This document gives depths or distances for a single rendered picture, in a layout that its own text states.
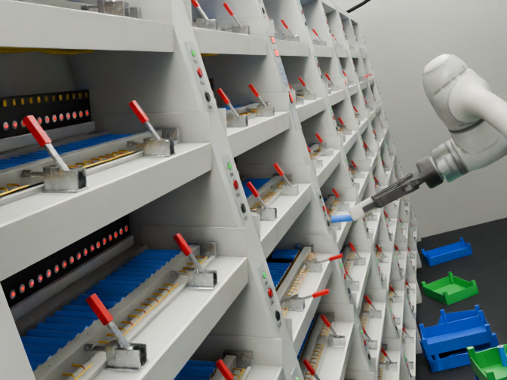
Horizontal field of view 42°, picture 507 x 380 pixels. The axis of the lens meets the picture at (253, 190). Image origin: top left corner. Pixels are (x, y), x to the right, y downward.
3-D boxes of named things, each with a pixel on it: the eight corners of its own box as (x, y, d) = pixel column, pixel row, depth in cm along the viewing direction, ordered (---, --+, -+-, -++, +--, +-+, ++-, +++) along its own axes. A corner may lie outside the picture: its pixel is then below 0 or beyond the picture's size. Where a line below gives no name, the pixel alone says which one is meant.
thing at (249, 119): (289, 128, 178) (288, 75, 175) (227, 160, 120) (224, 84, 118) (216, 129, 183) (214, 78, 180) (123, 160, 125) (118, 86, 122)
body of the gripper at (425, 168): (428, 152, 165) (395, 171, 167) (429, 157, 157) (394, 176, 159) (444, 178, 165) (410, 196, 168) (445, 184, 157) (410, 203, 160)
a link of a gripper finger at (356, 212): (378, 207, 165) (378, 208, 164) (354, 221, 167) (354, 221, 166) (372, 197, 165) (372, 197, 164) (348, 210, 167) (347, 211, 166)
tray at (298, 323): (333, 269, 182) (332, 235, 181) (293, 366, 125) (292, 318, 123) (261, 266, 187) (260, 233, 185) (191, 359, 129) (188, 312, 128)
